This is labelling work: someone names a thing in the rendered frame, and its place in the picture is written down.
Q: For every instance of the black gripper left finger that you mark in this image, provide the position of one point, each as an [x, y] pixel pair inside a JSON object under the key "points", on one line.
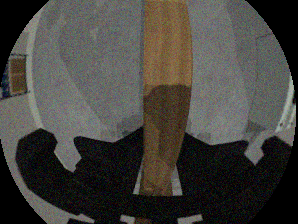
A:
{"points": [[126, 154]]}

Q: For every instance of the wooden post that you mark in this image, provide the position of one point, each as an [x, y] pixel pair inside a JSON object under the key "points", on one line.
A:
{"points": [[168, 192]]}

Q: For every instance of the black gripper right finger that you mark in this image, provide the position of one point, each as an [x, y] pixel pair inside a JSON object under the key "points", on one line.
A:
{"points": [[196, 158]]}

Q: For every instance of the wooden side rail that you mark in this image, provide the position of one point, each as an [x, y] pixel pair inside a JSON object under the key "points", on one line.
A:
{"points": [[168, 68]]}

